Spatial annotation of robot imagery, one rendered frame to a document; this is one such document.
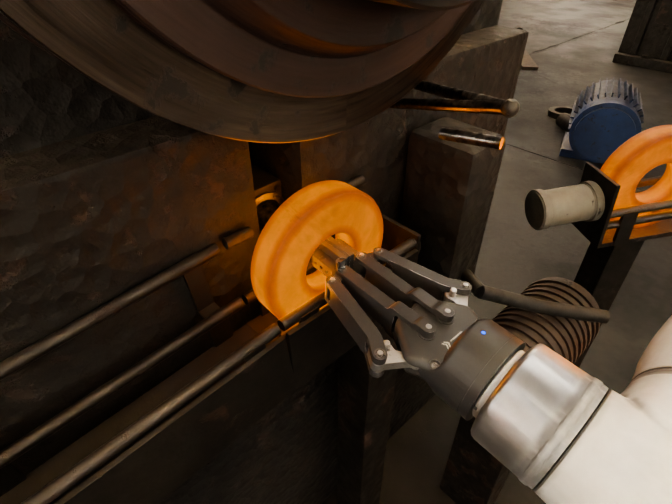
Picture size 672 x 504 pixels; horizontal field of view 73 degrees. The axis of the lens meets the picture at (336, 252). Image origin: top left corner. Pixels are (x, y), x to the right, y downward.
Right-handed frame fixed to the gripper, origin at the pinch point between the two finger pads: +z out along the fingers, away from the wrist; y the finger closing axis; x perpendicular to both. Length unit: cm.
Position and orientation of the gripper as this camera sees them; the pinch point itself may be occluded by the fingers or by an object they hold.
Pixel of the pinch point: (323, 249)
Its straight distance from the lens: 45.3
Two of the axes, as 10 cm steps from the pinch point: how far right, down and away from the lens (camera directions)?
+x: 0.6, -7.5, -6.6
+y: 7.3, -4.2, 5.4
